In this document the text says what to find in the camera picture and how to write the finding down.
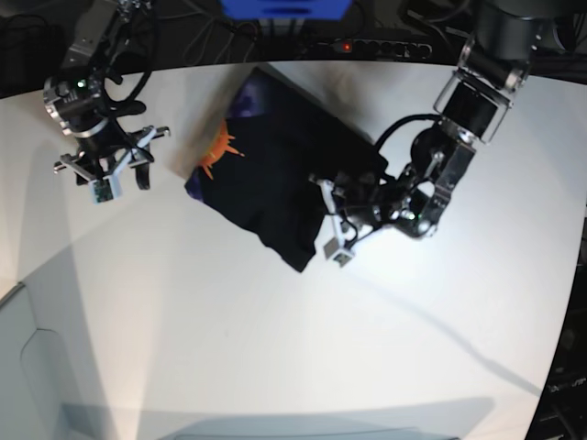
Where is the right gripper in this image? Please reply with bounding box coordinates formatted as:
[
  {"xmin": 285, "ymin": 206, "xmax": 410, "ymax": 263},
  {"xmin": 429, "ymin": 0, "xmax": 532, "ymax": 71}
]
[{"xmin": 53, "ymin": 126, "xmax": 171, "ymax": 191}]

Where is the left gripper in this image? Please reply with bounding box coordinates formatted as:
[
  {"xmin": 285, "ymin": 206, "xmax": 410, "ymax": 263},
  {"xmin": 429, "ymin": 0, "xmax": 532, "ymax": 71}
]
[{"xmin": 309, "ymin": 171, "xmax": 390, "ymax": 250}]

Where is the black T-shirt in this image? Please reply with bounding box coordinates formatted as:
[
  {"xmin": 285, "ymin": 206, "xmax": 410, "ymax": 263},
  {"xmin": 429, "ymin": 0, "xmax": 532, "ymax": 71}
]
[{"xmin": 184, "ymin": 68, "xmax": 388, "ymax": 272}]

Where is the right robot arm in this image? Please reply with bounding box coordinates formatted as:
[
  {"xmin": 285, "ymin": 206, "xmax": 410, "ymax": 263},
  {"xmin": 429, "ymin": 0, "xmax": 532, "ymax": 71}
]
[{"xmin": 43, "ymin": 1, "xmax": 170, "ymax": 204}]

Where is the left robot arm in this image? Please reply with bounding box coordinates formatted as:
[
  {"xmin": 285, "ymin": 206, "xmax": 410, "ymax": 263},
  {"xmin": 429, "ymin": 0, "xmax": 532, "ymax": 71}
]
[{"xmin": 314, "ymin": 1, "xmax": 577, "ymax": 264}]

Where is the black power strip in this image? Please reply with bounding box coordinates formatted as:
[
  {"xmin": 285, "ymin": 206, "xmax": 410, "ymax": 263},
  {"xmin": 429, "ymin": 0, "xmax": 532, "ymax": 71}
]
[{"xmin": 305, "ymin": 39, "xmax": 433, "ymax": 62}]

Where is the blue box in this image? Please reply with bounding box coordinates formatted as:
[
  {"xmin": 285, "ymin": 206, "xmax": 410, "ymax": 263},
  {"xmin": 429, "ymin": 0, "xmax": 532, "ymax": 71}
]
[{"xmin": 220, "ymin": 0, "xmax": 352, "ymax": 20}]

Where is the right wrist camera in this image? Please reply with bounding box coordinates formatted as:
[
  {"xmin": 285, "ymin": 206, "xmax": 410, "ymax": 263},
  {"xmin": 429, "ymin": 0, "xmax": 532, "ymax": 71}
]
[{"xmin": 88, "ymin": 175, "xmax": 122, "ymax": 204}]

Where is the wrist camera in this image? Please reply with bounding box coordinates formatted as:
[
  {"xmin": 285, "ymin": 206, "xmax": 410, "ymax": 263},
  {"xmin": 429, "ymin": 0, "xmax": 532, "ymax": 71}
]
[
  {"xmin": 88, "ymin": 175, "xmax": 122, "ymax": 204},
  {"xmin": 323, "ymin": 237, "xmax": 355, "ymax": 268}
]

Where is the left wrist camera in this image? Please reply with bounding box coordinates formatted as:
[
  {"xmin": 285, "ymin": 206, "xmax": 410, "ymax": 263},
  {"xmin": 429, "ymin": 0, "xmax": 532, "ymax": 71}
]
[{"xmin": 323, "ymin": 237, "xmax": 355, "ymax": 268}]

